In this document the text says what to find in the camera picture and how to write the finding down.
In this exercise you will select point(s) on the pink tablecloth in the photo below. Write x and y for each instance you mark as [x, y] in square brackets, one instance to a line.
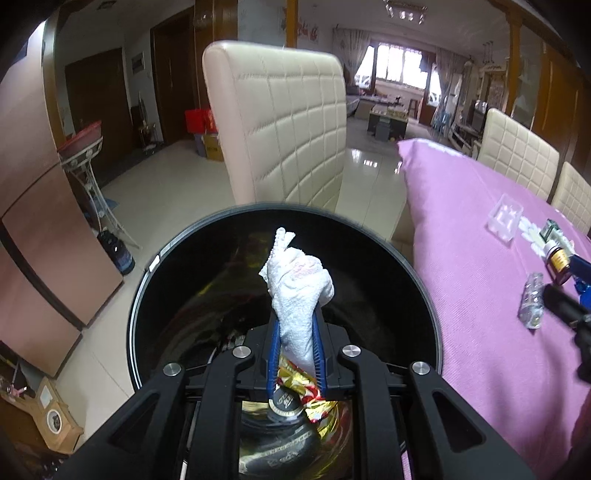
[466, 258]

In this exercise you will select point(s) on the coffee table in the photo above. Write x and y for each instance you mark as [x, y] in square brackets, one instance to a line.
[388, 121]

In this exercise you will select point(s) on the clear plastic tray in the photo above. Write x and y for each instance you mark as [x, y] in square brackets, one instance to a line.
[504, 219]

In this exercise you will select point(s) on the wooden pillar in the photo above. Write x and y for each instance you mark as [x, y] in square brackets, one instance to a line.
[291, 23]

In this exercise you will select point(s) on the red box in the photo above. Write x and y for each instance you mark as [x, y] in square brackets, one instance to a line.
[199, 121]

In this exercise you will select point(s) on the wooden box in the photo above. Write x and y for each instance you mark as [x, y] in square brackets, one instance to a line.
[51, 415]

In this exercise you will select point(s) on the cream quilted leather chair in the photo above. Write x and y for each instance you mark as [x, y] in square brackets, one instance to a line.
[517, 147]
[281, 124]
[575, 194]

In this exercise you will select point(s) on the dark jug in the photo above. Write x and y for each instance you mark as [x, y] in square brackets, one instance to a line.
[115, 254]

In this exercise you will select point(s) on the small green box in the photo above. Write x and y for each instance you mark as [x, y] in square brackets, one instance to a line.
[551, 230]

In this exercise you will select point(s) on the red wall decoration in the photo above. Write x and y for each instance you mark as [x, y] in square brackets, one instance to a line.
[308, 26]

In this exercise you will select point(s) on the red basin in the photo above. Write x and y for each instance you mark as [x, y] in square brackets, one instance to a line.
[81, 136]

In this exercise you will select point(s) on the window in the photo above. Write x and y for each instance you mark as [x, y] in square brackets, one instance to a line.
[399, 62]

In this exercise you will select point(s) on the blue plastic stools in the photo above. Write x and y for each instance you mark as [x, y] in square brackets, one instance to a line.
[442, 123]

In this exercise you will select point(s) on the patterned curtain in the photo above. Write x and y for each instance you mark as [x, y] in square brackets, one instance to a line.
[350, 55]

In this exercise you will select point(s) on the dark wooden door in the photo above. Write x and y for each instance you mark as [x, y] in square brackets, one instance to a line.
[173, 74]
[101, 110]

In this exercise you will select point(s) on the cardboard box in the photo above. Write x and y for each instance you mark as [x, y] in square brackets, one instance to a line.
[213, 146]

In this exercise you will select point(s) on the ceiling lamp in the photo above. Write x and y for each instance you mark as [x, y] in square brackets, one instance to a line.
[405, 10]

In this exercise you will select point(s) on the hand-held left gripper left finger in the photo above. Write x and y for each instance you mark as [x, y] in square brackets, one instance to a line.
[273, 360]

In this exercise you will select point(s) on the copper refrigerator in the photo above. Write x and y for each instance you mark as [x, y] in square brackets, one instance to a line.
[41, 258]

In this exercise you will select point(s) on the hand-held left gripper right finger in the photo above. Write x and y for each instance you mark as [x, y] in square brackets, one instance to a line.
[319, 360]

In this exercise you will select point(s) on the brown bottle with white cap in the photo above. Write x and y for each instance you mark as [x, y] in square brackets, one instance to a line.
[559, 264]

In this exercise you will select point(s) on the wooden glass partition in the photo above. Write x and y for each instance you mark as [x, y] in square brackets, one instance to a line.
[549, 69]

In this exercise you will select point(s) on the white tissue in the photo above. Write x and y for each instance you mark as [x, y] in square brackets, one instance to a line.
[300, 286]

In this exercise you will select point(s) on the black round trash bin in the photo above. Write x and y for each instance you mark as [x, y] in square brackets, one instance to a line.
[369, 286]

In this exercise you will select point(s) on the gold red snack wrapper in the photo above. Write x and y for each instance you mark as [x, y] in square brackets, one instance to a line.
[300, 391]

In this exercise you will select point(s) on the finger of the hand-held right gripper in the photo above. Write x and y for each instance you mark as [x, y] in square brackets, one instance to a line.
[563, 302]
[582, 267]

